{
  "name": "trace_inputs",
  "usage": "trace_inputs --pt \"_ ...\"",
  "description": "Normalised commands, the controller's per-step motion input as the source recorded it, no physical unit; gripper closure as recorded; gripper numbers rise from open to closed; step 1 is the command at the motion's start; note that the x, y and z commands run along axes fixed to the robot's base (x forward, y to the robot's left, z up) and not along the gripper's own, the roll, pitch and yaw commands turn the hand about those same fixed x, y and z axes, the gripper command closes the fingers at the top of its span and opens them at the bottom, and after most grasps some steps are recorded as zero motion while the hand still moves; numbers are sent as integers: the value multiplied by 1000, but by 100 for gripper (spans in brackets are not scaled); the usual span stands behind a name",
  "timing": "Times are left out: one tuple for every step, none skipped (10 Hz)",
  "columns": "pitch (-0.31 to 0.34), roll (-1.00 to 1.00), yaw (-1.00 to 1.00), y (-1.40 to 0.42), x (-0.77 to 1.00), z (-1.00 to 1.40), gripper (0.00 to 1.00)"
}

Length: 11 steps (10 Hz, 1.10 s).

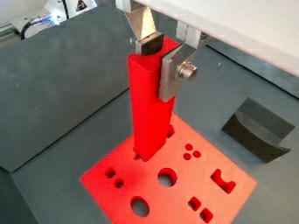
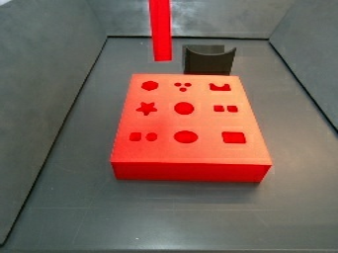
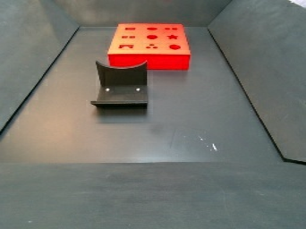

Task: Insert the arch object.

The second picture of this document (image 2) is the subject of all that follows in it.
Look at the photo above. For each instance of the black curved holder block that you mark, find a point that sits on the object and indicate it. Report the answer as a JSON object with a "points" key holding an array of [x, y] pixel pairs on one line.
{"points": [[208, 59]]}

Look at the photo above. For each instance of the red arch peg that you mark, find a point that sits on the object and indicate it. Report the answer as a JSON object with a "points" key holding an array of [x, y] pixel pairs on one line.
{"points": [[161, 28]]}

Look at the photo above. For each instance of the red shape sorter board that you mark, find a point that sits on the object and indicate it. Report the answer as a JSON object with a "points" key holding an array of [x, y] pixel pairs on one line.
{"points": [[189, 130]]}

